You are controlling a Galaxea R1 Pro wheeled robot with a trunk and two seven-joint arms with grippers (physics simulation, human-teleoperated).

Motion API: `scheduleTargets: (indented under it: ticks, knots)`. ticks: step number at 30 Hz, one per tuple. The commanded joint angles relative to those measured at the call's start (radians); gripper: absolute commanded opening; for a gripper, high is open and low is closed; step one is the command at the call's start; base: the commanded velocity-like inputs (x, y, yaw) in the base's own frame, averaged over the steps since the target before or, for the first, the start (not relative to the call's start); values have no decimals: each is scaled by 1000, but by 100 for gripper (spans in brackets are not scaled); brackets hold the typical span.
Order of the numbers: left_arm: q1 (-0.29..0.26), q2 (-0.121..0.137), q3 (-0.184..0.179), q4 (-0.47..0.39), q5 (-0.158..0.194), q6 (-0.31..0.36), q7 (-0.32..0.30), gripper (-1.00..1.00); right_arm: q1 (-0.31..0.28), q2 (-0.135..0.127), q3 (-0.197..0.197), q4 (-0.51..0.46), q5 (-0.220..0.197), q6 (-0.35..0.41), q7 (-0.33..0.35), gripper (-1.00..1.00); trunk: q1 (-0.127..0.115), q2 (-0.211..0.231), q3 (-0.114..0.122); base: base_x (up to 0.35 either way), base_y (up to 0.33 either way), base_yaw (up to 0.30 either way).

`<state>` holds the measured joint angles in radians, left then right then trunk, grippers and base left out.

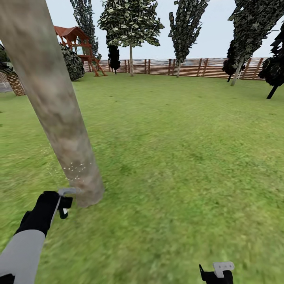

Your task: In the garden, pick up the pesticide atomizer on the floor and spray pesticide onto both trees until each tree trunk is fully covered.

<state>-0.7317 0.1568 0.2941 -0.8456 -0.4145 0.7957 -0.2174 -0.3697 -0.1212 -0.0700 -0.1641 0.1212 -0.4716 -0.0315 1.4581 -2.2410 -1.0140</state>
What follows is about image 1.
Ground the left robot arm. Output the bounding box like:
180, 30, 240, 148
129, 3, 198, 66
0, 187, 78, 284

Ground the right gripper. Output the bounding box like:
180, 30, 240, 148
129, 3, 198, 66
201, 269, 233, 284

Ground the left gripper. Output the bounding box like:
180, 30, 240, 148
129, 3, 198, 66
58, 196, 73, 209

